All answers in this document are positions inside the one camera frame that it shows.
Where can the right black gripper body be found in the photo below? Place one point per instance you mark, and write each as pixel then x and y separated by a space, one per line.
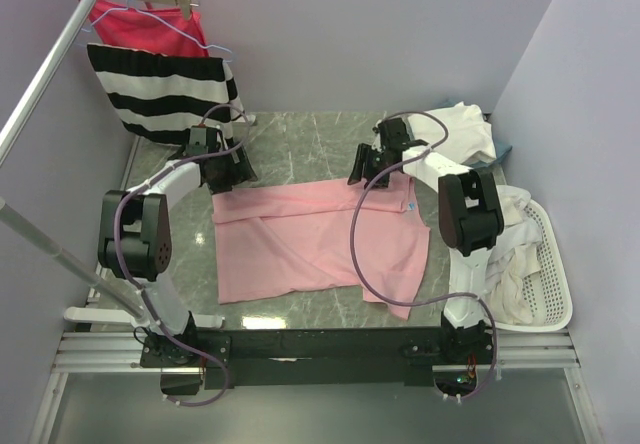
pixel 376 162

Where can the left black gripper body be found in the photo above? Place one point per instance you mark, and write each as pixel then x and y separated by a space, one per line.
pixel 222 177

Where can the pink t shirt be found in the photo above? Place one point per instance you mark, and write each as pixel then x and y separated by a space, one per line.
pixel 271 241

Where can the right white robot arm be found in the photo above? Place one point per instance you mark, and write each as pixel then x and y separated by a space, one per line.
pixel 470 220

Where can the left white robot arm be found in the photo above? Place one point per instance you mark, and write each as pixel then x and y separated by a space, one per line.
pixel 135 237

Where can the folded white t shirt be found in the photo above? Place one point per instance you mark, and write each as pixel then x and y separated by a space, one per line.
pixel 427 129

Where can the black white striped garment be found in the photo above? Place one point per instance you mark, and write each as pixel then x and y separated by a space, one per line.
pixel 160 98

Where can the folded blue t shirt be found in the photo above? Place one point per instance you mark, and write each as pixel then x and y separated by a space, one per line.
pixel 500 149

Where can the red hanging garment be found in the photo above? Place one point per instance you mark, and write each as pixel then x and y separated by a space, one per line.
pixel 150 29

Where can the metal clothes rack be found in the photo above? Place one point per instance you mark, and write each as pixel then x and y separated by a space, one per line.
pixel 9 135

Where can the black base beam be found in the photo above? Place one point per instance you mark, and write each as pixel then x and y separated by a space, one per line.
pixel 317 356

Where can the white laundry basket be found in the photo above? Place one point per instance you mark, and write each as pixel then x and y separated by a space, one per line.
pixel 547 292

